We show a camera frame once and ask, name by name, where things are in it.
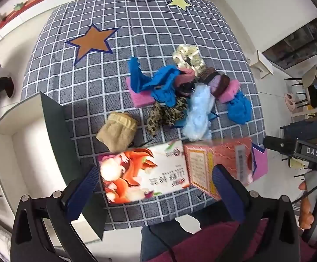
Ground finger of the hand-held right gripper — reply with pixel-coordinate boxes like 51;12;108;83
262;136;298;157

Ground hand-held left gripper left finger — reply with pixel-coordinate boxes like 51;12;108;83
10;165;101;262

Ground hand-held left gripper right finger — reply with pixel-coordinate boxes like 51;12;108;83
211;164;301;262

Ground red printed box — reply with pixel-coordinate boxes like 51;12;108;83
183;137;257;201

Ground floral printed box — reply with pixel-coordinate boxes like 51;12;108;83
97;140;192;205

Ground light blue fluffy scrunchie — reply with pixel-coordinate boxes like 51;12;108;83
182;84;216;140

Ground leopard print scrunchie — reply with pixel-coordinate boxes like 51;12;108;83
147;97;188;137

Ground person's right hand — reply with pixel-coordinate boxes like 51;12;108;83
298;181;317;230

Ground pink box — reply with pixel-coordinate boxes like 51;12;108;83
252;143;269;182

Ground pink slippers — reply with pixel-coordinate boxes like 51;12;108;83
284;93;298;113

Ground person's maroon clothing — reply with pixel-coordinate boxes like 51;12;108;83
147;218;317;262

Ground blue mesh cloth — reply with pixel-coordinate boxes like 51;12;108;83
128;57;181;109
227;91;253;124

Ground chair with black legs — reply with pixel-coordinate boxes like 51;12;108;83
284;64;317;110

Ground beige knitted pouch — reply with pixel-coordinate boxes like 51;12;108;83
96;112;138;153

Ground white stool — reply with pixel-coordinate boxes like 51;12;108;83
247;50;274;79

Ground person's blue jeans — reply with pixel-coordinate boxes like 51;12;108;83
140;215;202;262

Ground purple scrunchie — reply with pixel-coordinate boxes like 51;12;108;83
209;76;225;95

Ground white storage bin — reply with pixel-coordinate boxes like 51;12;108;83
0;98;104;252

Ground brown knitted scrunchie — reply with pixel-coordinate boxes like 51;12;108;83
197;67;222;84

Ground pink knitted headband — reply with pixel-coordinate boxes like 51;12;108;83
173;69;200;93

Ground cream satin scrunchie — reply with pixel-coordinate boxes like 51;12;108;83
173;45;206;72

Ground grey checked mat with stars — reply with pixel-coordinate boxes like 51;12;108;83
21;0;266;231

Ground red-topped white shelf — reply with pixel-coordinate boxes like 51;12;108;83
0;0;102;48

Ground black cable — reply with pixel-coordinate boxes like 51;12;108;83
147;225;181;262

